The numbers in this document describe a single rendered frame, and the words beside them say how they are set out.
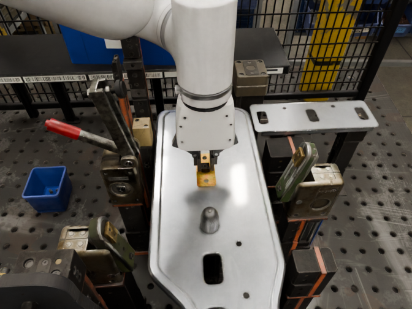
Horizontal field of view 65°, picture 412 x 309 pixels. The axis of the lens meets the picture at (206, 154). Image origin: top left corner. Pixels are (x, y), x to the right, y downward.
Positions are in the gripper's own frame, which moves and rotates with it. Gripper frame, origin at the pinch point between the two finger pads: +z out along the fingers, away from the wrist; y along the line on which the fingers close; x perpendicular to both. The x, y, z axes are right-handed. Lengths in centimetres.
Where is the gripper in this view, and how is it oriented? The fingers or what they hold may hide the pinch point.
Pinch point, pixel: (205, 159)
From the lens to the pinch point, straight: 62.8
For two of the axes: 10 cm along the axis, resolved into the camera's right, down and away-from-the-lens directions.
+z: 0.0, 6.8, 7.4
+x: -0.6, -7.4, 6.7
